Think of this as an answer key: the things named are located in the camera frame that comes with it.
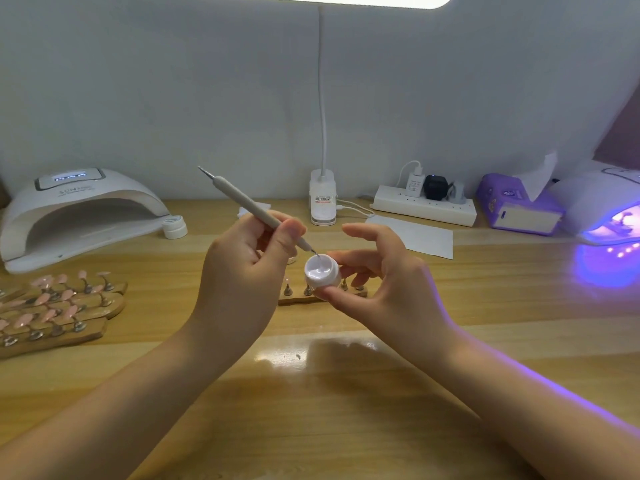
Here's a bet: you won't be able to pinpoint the black plug adapter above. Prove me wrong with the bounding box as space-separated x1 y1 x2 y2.
423 175 450 202

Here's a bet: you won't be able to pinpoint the small closed white jar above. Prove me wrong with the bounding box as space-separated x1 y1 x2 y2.
163 215 188 240

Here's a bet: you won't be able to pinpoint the grey dotting pen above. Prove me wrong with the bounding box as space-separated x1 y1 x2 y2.
197 165 318 256

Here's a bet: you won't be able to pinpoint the white gel jar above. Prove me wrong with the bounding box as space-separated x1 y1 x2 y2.
305 253 342 290

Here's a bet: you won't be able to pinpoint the wooden nail holder strip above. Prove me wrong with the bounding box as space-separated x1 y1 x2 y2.
277 275 369 306

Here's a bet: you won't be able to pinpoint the brown wooden board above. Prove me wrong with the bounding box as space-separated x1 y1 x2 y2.
595 89 640 171

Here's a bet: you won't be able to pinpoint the person's right hand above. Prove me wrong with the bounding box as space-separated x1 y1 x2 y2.
315 223 463 368

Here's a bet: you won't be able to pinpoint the white nail lamp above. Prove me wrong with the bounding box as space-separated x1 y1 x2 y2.
555 165 640 246
0 167 173 274

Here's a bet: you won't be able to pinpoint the white power strip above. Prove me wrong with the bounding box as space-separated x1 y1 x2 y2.
373 185 479 228

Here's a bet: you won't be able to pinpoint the purple tissue box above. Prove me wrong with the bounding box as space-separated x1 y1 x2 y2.
476 173 564 236

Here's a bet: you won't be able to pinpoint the person's left forearm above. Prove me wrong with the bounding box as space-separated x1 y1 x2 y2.
0 329 251 480

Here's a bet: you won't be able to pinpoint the white paper sheet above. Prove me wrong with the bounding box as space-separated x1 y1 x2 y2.
365 215 454 260

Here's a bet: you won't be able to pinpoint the white tissue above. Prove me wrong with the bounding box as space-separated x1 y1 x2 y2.
515 149 558 201

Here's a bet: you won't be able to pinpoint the person's right forearm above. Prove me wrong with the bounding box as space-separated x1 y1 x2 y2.
428 329 640 480

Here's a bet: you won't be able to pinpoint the wooden stands with pink nails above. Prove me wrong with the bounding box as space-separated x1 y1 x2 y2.
0 271 128 359

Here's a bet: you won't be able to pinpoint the white desk lamp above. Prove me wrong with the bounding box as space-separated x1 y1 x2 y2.
215 0 456 226

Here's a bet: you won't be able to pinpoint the person's left hand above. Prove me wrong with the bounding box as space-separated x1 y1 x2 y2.
190 213 308 364

